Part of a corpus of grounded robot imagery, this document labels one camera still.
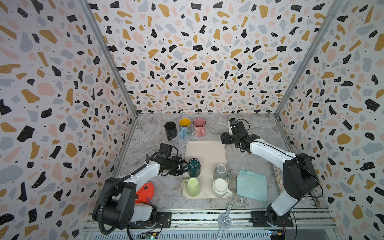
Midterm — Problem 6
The dark green mug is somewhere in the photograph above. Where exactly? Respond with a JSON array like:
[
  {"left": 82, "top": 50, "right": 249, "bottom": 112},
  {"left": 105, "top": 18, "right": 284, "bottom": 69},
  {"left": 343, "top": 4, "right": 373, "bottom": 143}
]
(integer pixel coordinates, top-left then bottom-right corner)
[{"left": 188, "top": 158, "right": 201, "bottom": 178}]

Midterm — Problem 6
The black mug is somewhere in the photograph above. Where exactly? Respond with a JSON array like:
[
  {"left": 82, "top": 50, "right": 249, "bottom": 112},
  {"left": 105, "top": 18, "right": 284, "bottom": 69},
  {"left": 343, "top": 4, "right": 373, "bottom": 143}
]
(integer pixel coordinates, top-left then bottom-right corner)
[{"left": 164, "top": 122, "right": 178, "bottom": 141}]

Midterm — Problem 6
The grey mug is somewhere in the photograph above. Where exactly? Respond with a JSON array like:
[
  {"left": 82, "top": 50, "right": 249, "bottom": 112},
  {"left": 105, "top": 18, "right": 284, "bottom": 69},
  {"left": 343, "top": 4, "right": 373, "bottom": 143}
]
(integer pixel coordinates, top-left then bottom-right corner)
[{"left": 213, "top": 164, "right": 231, "bottom": 180}]

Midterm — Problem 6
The pink mug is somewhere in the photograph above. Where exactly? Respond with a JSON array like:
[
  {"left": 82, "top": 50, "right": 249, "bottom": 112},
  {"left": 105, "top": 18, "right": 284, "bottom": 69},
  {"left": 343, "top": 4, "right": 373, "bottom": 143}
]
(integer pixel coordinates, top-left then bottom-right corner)
[{"left": 193, "top": 118, "right": 206, "bottom": 138}]

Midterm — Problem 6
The light blue mug yellow inside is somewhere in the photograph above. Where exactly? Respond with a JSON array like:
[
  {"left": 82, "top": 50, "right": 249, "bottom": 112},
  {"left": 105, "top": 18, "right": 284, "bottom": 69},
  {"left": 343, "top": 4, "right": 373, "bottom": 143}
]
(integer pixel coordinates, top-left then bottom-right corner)
[{"left": 179, "top": 118, "right": 192, "bottom": 139}]

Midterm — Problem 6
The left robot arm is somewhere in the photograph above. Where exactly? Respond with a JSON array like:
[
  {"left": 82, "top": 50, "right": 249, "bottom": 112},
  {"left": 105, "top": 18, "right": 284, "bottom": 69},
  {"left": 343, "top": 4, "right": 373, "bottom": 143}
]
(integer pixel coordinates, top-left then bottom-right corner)
[{"left": 92, "top": 144, "right": 188, "bottom": 235}]

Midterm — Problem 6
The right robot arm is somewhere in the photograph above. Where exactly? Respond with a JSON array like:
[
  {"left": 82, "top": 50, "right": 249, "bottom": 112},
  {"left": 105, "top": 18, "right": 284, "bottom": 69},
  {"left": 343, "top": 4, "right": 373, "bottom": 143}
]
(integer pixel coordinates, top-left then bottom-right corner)
[{"left": 221, "top": 118, "right": 320, "bottom": 227}]

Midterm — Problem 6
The light green mug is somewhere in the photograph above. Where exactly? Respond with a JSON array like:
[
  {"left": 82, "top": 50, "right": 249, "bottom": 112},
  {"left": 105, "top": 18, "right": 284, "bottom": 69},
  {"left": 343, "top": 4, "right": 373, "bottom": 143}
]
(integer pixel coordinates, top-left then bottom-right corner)
[{"left": 182, "top": 178, "right": 201, "bottom": 197}]

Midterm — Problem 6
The white mug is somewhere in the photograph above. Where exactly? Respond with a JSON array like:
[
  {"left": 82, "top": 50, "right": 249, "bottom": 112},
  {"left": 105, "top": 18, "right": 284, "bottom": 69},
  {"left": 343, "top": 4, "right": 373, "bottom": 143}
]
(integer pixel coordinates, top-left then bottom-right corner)
[{"left": 213, "top": 178, "right": 233, "bottom": 198}]

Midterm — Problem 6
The beige tray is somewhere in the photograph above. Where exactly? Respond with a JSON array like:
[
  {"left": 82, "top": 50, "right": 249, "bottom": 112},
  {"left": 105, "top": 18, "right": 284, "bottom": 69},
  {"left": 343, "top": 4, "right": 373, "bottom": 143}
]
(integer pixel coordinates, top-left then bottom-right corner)
[{"left": 182, "top": 141, "right": 229, "bottom": 200}]

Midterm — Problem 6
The red fish plush toy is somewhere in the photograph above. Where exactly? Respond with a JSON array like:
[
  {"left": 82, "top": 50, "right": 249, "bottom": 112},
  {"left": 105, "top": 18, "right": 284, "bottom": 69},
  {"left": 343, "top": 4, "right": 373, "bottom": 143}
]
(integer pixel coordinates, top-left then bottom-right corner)
[{"left": 135, "top": 182, "right": 155, "bottom": 204}]

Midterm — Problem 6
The teal cloth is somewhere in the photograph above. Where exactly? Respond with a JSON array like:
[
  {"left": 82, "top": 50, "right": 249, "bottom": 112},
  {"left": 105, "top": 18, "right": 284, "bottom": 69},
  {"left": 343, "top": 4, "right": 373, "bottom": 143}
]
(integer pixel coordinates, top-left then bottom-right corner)
[{"left": 237, "top": 169, "right": 267, "bottom": 202}]

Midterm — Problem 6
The glitter bottle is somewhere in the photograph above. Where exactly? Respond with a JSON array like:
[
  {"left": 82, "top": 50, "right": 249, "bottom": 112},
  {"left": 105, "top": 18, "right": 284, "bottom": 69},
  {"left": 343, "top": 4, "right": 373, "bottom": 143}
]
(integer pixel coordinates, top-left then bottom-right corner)
[{"left": 273, "top": 165, "right": 284, "bottom": 194}]

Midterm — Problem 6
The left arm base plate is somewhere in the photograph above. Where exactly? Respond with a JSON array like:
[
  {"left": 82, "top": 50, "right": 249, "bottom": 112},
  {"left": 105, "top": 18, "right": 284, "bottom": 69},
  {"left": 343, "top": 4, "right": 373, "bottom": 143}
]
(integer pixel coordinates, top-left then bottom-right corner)
[{"left": 129, "top": 212, "right": 172, "bottom": 231}]

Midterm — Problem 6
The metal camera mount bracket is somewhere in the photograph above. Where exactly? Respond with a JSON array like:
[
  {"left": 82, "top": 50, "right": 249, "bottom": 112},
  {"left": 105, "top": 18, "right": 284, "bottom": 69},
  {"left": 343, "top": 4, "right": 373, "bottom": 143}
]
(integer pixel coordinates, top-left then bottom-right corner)
[{"left": 216, "top": 197, "right": 236, "bottom": 240}]

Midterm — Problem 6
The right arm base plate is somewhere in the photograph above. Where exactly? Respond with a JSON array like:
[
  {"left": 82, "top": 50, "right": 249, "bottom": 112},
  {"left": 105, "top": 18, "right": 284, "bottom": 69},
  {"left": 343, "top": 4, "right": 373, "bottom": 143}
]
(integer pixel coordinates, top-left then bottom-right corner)
[{"left": 250, "top": 211, "right": 294, "bottom": 228}]

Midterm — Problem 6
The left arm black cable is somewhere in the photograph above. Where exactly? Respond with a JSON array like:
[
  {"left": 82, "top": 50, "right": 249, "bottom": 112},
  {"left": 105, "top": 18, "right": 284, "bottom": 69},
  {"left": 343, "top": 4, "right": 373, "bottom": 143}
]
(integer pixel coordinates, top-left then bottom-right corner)
[{"left": 97, "top": 173, "right": 133, "bottom": 236}]

